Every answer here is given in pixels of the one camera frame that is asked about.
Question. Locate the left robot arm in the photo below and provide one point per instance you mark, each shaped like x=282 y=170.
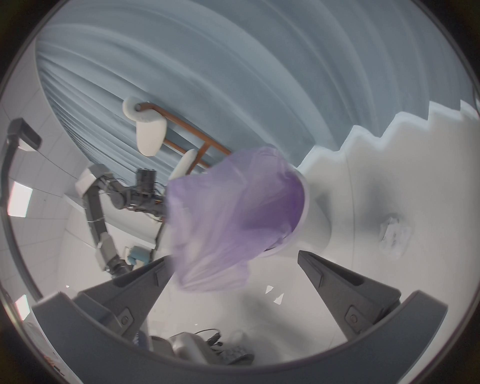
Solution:
x=93 y=210

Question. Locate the blue-grey curtain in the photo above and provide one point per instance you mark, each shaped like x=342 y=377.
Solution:
x=262 y=75

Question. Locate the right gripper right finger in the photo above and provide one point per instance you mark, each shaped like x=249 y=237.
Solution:
x=341 y=296

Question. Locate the white trash bin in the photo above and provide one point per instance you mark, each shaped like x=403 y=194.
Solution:
x=318 y=225

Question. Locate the white paper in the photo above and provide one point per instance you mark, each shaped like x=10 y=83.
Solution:
x=393 y=234

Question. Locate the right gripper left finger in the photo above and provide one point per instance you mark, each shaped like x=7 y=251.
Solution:
x=127 y=296

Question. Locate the purple plastic bag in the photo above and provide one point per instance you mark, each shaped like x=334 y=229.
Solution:
x=232 y=210

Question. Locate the white padded wooden chair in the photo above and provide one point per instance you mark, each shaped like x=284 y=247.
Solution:
x=150 y=135

